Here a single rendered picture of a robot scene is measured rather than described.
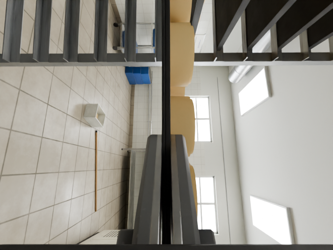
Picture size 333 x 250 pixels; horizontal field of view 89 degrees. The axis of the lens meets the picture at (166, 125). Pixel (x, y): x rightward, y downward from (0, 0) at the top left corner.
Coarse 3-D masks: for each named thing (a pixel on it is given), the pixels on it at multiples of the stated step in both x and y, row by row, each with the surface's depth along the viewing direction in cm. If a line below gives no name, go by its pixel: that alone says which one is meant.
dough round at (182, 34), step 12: (180, 24) 13; (180, 36) 12; (192, 36) 12; (180, 48) 12; (192, 48) 12; (180, 60) 12; (192, 60) 12; (180, 72) 13; (192, 72) 13; (180, 84) 14
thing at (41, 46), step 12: (36, 0) 51; (48, 0) 54; (36, 12) 51; (48, 12) 54; (36, 24) 51; (48, 24) 53; (36, 36) 51; (48, 36) 53; (36, 48) 51; (48, 48) 53; (36, 60) 51; (48, 60) 52
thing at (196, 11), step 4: (192, 0) 38; (196, 0) 33; (200, 0) 33; (192, 4) 38; (196, 4) 34; (200, 4) 34; (192, 8) 38; (196, 8) 35; (200, 8) 35; (192, 12) 38; (196, 12) 36; (200, 12) 36; (192, 16) 38; (196, 16) 37; (192, 20) 38; (196, 20) 38; (192, 24) 39; (196, 24) 39; (196, 28) 41
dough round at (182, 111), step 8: (176, 96) 14; (184, 96) 14; (176, 104) 12; (184, 104) 12; (192, 104) 13; (176, 112) 12; (184, 112) 12; (192, 112) 12; (176, 120) 12; (184, 120) 12; (192, 120) 12; (176, 128) 12; (184, 128) 12; (192, 128) 12; (184, 136) 12; (192, 136) 12; (192, 144) 12; (192, 152) 13
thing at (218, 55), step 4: (212, 0) 54; (212, 4) 54; (212, 8) 54; (212, 12) 54; (212, 16) 54; (216, 28) 50; (216, 32) 50; (216, 36) 50; (216, 40) 50; (216, 44) 50; (216, 48) 50; (216, 52) 50; (220, 52) 52; (216, 56) 50; (220, 56) 52; (216, 60) 52; (220, 60) 52
